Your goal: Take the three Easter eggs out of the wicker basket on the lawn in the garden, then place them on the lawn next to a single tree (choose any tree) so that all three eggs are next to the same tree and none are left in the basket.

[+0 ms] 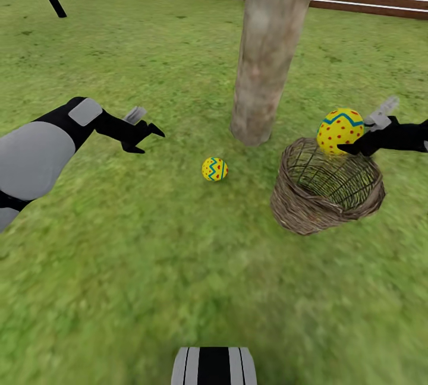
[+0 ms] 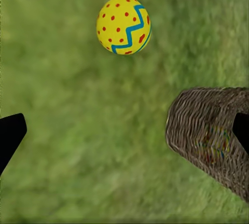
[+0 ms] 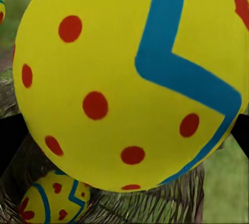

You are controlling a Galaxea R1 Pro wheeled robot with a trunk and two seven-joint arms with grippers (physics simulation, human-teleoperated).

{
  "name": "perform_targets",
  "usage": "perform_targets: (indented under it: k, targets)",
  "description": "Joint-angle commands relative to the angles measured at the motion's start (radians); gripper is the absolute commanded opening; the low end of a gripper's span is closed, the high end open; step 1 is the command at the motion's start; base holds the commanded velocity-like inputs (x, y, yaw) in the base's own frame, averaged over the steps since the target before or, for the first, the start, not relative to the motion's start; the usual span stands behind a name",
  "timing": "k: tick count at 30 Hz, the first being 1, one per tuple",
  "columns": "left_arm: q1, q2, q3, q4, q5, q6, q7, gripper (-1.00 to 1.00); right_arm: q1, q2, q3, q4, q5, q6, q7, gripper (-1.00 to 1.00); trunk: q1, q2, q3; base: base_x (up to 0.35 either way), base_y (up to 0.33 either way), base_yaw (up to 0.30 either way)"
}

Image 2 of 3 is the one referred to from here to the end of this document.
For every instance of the wicker basket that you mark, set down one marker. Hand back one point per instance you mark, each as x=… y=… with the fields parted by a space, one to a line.
x=206 y=115

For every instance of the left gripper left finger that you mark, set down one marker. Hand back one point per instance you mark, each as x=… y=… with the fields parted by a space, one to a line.
x=12 y=131

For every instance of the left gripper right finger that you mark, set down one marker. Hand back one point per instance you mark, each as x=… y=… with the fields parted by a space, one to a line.
x=241 y=129

